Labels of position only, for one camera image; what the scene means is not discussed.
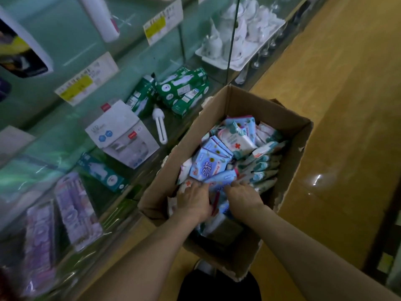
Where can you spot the person's right hand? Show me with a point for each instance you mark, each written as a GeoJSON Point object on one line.
{"type": "Point", "coordinates": [244, 202]}

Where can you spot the person's left hand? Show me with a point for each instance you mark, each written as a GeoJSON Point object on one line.
{"type": "Point", "coordinates": [195, 202]}

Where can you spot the pile of packets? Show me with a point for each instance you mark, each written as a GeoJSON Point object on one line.
{"type": "Point", "coordinates": [238, 141]}

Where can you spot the brown cardboard box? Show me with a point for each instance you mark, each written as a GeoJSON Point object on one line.
{"type": "Point", "coordinates": [250, 100]}

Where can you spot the metal store shelving unit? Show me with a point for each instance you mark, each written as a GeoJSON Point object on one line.
{"type": "Point", "coordinates": [388, 247]}

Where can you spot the person's left forearm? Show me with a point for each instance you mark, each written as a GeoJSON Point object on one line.
{"type": "Point", "coordinates": [138, 266]}

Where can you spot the person's right forearm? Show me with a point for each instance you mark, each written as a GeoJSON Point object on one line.
{"type": "Point", "coordinates": [313, 266]}

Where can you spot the person's black white shoe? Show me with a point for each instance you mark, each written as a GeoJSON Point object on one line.
{"type": "Point", "coordinates": [205, 267]}

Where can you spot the person's black trousers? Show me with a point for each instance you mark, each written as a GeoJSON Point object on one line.
{"type": "Point", "coordinates": [219, 288]}

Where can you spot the slim green white box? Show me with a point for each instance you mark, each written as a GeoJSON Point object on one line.
{"type": "Point", "coordinates": [103, 172]}

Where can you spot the white printed box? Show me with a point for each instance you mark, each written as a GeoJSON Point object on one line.
{"type": "Point", "coordinates": [122, 134]}

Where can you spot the white tube lamp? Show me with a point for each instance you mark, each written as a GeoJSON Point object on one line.
{"type": "Point", "coordinates": [160, 122]}

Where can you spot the green bulb boxes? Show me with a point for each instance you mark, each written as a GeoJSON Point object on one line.
{"type": "Point", "coordinates": [178, 91]}

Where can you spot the clear wrapped purple items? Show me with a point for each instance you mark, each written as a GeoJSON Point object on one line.
{"type": "Point", "coordinates": [75, 210]}

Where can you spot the white ceramic tea set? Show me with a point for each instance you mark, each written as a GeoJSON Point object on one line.
{"type": "Point", "coordinates": [241, 31]}

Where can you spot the black cap white bottle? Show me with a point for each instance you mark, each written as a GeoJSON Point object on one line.
{"type": "Point", "coordinates": [19, 50]}

